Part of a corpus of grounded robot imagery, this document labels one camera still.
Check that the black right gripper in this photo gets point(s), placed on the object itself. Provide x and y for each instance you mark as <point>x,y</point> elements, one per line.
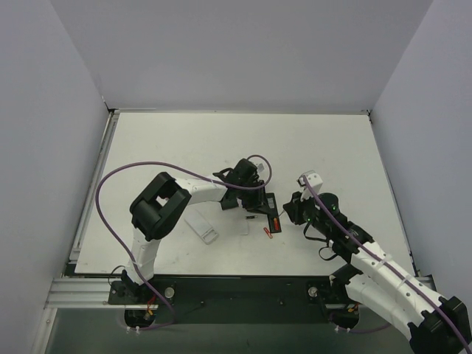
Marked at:
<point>295,212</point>

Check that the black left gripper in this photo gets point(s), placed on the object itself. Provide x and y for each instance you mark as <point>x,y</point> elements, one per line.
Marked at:
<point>264,200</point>

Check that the black remote control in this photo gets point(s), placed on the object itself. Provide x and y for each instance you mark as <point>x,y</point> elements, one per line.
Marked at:
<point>272,211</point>

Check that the white battery cover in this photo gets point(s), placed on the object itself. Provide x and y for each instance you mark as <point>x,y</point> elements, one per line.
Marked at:
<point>244,228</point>

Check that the white remote control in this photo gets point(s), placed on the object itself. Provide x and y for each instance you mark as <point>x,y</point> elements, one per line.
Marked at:
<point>201,226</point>

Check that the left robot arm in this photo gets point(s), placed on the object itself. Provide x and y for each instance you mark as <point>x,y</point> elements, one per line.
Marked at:
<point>157,209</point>

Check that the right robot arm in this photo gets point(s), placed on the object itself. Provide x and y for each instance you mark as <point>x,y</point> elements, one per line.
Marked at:
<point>430,322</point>

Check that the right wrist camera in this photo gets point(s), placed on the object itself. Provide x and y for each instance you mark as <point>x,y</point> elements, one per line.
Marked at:
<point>309,181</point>

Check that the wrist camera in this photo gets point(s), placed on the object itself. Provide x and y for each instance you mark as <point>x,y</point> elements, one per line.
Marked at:
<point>260,167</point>
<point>309,181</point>

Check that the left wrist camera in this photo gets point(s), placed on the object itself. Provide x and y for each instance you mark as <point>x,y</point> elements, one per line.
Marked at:
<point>260,167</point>

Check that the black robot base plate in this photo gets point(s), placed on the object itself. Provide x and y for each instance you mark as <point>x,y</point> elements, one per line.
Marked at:
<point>246,300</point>

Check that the aluminium frame rail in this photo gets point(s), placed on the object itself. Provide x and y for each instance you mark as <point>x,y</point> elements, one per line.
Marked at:
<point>75,291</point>

